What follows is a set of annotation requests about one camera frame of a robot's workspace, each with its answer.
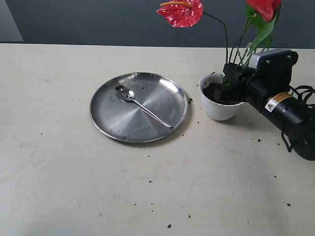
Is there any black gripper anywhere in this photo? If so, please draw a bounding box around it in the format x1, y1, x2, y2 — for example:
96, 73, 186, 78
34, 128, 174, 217
214, 59, 305, 128

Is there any artificial red anthurium plant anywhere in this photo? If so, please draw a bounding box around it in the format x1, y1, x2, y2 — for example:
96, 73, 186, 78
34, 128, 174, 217
156, 0, 283, 88

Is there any stainless steel spoon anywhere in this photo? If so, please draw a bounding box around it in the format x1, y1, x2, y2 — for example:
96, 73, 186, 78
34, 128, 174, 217
115, 85, 173, 129

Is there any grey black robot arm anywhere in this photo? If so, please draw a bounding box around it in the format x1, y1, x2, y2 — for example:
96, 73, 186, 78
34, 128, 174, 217
214, 49, 315, 161

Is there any dark potting soil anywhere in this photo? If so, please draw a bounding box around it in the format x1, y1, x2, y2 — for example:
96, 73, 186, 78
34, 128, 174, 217
202, 83, 240, 105

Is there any white plastic flower pot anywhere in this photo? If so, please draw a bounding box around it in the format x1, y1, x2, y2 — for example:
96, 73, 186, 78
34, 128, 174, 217
198, 72, 244, 121

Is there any round stainless steel plate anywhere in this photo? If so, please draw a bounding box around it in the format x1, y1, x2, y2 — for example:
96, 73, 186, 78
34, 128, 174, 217
90, 72, 189, 144

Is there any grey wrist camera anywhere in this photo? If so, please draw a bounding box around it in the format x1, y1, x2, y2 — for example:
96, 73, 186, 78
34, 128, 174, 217
248, 49, 298, 70

